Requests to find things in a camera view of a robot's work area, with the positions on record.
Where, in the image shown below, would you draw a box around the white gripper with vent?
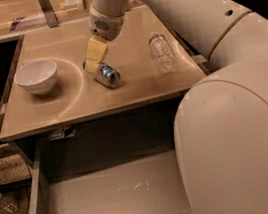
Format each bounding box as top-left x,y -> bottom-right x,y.
84,7 -> 124,73

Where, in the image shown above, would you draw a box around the blue silver redbull can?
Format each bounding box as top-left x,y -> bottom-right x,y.
83,59 -> 121,88

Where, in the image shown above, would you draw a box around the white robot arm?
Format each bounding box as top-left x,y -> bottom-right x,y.
89,0 -> 268,214

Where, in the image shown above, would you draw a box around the grey cabinet with beige top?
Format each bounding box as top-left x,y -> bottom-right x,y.
0,0 -> 221,175

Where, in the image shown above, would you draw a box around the open grey wooden drawer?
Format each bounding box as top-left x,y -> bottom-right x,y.
29,126 -> 191,214

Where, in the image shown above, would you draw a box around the white box on counter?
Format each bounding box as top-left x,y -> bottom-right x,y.
64,0 -> 85,11

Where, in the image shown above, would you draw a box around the white ceramic bowl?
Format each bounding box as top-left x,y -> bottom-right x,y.
14,59 -> 58,95

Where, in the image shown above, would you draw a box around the white tag on floor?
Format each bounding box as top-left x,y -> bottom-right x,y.
3,199 -> 20,213

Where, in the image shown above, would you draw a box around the metal post left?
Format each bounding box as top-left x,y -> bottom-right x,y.
37,0 -> 58,28

